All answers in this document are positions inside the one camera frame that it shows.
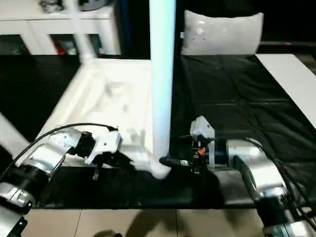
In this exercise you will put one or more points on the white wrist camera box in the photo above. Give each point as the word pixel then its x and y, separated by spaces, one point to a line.
pixel 202 128
pixel 106 143

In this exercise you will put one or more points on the black case with gold label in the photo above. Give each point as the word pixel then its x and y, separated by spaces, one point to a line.
pixel 135 24

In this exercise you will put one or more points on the white plastic table leg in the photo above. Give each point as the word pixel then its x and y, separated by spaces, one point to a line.
pixel 84 42
pixel 161 74
pixel 10 133

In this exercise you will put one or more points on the white glass-door cabinet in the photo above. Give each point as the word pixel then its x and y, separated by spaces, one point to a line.
pixel 24 24

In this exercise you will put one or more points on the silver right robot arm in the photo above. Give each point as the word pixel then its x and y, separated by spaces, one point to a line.
pixel 259 168

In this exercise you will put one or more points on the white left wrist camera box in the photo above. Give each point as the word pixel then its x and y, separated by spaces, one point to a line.
pixel 106 143

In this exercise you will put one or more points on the black mat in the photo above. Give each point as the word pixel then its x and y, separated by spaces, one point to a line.
pixel 234 98

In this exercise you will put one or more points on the white plastic table top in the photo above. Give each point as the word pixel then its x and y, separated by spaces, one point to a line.
pixel 98 74

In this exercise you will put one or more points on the grey pillow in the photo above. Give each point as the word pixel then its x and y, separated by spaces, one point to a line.
pixel 222 32

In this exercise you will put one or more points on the white flat board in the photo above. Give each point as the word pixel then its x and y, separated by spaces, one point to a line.
pixel 291 74

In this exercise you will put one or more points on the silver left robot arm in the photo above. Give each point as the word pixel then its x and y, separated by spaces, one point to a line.
pixel 44 153

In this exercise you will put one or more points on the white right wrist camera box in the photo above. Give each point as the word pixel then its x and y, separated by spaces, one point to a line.
pixel 202 128

